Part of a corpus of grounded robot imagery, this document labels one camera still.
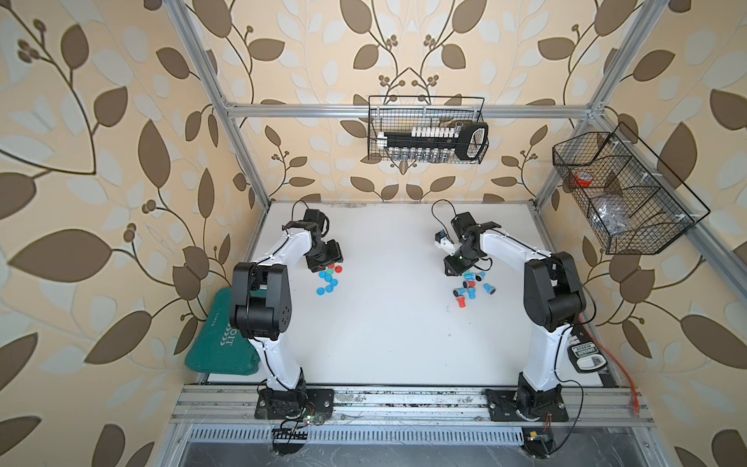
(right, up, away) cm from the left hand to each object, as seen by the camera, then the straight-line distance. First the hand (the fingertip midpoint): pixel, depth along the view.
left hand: (330, 258), depth 95 cm
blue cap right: (0, -9, +4) cm, 10 cm away
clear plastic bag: (+74, +12, -24) cm, 79 cm away
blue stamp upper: (+47, -7, +2) cm, 48 cm away
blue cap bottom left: (-4, -11, +2) cm, 12 cm away
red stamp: (+43, -14, -2) cm, 45 cm away
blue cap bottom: (-1, -10, +2) cm, 11 cm away
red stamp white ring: (+46, -9, +1) cm, 47 cm away
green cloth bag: (-28, -24, -15) cm, 40 cm away
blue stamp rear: (+52, -10, -1) cm, 53 cm away
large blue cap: (-3, -6, +5) cm, 8 cm away
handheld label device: (+75, -27, -13) cm, 81 cm away
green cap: (-1, -6, +7) cm, 9 cm away
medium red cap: (+2, -5, +7) cm, 9 cm away
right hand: (+42, -4, +3) cm, 42 cm away
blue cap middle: (-2, -8, +5) cm, 9 cm away
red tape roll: (+74, +23, -14) cm, 79 cm away
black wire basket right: (+81, +15, -22) cm, 86 cm away
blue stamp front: (+47, -12, -1) cm, 48 cm away
